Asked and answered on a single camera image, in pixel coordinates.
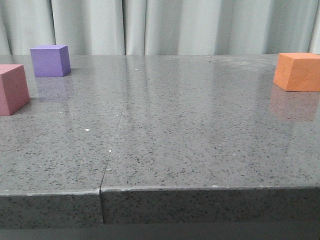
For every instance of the orange foam cube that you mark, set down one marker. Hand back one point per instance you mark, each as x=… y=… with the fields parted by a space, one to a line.
x=298 y=72

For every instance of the grey-white curtain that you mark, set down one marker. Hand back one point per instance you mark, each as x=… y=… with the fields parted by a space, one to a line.
x=161 y=27

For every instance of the purple foam cube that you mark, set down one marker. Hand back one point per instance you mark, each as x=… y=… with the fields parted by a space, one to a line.
x=50 y=60

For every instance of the pink foam cube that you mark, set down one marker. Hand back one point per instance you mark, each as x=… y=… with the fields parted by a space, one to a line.
x=14 y=93

